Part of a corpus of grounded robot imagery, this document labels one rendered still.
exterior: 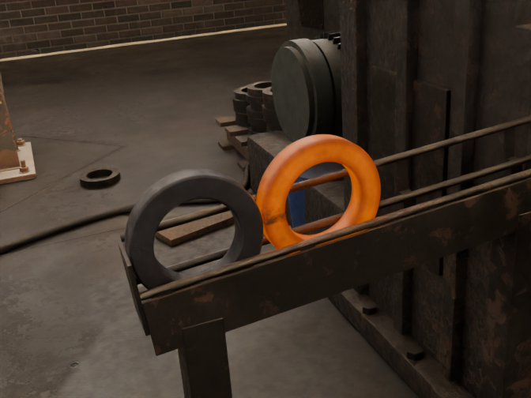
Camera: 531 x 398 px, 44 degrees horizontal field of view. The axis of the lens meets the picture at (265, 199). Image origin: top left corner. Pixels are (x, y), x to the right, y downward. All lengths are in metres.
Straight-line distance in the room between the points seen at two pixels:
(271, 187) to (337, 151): 0.11
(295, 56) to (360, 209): 1.32
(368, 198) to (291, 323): 0.99
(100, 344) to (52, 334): 0.17
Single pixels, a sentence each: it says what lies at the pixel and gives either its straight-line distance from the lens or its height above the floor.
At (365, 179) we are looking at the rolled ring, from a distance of 0.95.
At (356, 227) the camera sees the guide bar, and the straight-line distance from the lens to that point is 0.94.
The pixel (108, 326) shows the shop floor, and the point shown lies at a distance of 2.00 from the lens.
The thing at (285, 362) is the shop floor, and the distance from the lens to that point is 1.76.
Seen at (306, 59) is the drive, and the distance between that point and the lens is 2.20.
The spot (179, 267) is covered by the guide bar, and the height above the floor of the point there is 0.62.
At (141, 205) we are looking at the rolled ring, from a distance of 0.84.
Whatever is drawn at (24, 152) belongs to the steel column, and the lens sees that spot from 3.69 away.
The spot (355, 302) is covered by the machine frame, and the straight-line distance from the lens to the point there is 1.85.
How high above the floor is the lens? 1.06
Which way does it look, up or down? 23 degrees down
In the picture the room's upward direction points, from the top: 4 degrees counter-clockwise
